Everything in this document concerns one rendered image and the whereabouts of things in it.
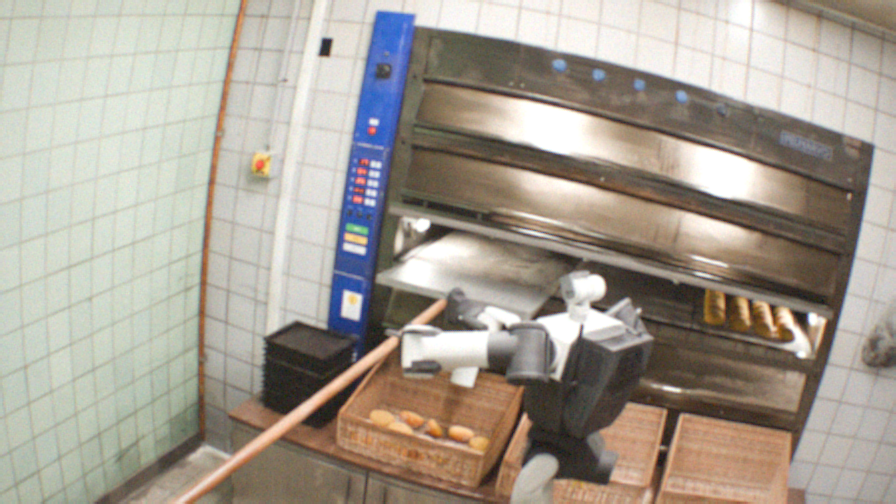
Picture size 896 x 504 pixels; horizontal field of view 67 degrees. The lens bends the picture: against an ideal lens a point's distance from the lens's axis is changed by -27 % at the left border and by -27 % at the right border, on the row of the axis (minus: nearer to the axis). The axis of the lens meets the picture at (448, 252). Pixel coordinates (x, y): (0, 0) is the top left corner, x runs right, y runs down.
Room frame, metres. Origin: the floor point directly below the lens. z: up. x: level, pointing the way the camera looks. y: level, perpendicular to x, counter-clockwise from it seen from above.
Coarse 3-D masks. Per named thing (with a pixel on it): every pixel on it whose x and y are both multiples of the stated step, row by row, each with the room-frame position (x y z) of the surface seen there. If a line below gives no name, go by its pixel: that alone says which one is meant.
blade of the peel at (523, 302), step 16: (384, 272) 3.07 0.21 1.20; (400, 272) 3.16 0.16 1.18; (416, 272) 3.20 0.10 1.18; (432, 272) 3.23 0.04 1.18; (448, 272) 3.26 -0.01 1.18; (400, 288) 2.98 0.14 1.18; (416, 288) 2.97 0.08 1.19; (432, 288) 3.04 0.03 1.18; (448, 288) 3.07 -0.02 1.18; (464, 288) 3.10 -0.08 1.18; (480, 288) 3.13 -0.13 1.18; (496, 288) 3.16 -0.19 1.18; (512, 288) 3.19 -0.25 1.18; (528, 288) 3.22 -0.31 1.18; (480, 304) 2.91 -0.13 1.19; (496, 304) 2.97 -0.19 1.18; (512, 304) 3.00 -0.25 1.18; (528, 304) 3.03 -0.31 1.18; (528, 320) 2.86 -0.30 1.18
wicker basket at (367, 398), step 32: (384, 384) 3.22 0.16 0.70; (416, 384) 3.19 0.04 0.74; (480, 384) 3.15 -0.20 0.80; (352, 416) 2.80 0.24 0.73; (448, 416) 3.13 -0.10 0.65; (480, 416) 3.10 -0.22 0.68; (512, 416) 3.02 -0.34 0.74; (352, 448) 2.80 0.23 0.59; (384, 448) 2.77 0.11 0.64; (448, 448) 2.70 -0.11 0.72; (448, 480) 2.69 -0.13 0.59; (480, 480) 2.70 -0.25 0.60
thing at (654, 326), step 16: (544, 304) 3.14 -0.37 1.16; (560, 304) 3.13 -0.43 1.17; (640, 320) 3.04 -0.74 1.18; (656, 320) 3.07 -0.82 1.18; (672, 336) 3.00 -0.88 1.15; (688, 336) 2.99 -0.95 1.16; (704, 336) 2.97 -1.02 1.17; (720, 336) 2.97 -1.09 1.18; (752, 352) 2.91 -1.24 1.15; (768, 352) 2.89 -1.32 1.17; (784, 352) 2.87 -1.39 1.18; (800, 352) 2.89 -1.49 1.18
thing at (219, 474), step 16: (416, 320) 2.60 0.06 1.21; (384, 352) 2.31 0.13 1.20; (352, 368) 2.14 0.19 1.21; (368, 368) 2.20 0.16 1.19; (336, 384) 2.01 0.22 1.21; (320, 400) 1.91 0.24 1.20; (288, 416) 1.77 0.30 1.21; (304, 416) 1.81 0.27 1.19; (272, 432) 1.66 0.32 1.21; (256, 448) 1.58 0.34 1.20; (224, 464) 1.45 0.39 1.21; (240, 464) 1.49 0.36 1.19; (208, 480) 1.37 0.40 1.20; (192, 496) 1.29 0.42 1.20
